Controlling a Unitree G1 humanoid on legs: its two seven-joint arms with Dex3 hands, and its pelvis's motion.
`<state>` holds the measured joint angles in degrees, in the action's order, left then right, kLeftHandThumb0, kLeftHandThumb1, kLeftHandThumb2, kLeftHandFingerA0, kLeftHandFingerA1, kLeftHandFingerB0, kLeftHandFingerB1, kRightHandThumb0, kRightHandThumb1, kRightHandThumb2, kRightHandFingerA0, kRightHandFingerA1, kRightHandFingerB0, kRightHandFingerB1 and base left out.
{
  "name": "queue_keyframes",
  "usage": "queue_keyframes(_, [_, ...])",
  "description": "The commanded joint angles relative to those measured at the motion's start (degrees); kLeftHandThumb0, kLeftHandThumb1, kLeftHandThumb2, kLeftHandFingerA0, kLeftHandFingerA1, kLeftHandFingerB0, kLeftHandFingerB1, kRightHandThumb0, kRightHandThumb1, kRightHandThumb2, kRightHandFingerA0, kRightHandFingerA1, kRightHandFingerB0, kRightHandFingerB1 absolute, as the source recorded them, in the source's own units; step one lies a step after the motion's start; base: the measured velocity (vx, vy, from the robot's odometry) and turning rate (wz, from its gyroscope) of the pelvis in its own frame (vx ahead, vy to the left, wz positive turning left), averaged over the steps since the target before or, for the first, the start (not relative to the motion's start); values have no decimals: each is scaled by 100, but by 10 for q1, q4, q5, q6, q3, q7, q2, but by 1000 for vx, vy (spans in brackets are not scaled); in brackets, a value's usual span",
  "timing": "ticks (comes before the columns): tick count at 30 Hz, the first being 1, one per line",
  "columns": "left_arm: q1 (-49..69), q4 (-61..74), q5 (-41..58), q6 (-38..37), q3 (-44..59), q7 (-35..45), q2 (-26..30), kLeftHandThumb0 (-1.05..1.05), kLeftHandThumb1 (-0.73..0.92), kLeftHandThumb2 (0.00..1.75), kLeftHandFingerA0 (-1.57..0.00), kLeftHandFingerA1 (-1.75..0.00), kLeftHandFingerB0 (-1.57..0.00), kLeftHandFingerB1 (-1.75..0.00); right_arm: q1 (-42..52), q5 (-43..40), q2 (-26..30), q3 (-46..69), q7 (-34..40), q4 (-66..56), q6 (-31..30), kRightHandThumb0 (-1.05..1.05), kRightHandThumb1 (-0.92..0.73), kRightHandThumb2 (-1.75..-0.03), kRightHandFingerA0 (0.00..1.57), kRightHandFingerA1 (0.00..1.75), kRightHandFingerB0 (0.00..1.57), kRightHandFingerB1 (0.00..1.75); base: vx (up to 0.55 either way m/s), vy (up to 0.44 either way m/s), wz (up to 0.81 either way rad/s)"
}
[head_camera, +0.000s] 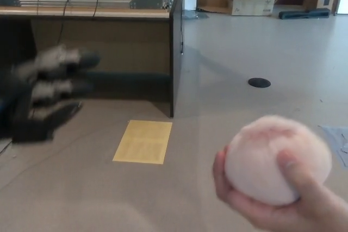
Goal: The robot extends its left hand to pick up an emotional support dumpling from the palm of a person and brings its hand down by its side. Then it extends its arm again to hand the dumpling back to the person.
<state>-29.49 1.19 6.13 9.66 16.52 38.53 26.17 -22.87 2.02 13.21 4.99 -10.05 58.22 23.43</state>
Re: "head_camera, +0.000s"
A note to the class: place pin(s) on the wooden desk with dark sides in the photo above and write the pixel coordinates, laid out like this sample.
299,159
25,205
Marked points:
122,41

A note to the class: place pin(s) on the clear plastic bag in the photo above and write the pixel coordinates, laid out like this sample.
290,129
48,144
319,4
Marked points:
195,16

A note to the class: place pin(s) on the flat cardboard piece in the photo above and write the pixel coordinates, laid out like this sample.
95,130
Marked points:
212,2

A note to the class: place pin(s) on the pink plush dumpling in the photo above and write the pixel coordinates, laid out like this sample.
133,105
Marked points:
261,156

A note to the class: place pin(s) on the small plain brown box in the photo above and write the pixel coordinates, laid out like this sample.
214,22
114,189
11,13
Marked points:
310,1

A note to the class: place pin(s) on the grey cloth on floor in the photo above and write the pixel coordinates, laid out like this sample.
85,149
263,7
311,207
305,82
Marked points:
335,142

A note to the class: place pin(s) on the large open cardboard box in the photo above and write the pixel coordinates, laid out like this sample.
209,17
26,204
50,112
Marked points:
253,5

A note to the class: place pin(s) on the black round floor cover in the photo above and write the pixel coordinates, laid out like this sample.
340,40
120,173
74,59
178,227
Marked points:
259,82

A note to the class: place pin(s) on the person's right hand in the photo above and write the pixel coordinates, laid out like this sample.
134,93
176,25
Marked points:
312,210

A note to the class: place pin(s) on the small printed cardboard box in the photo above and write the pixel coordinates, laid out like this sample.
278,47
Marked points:
328,1

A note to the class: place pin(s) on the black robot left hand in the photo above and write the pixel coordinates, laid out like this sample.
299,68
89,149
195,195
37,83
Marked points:
32,107

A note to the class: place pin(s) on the yellow paper sheet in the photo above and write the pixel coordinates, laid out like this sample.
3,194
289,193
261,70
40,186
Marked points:
143,143

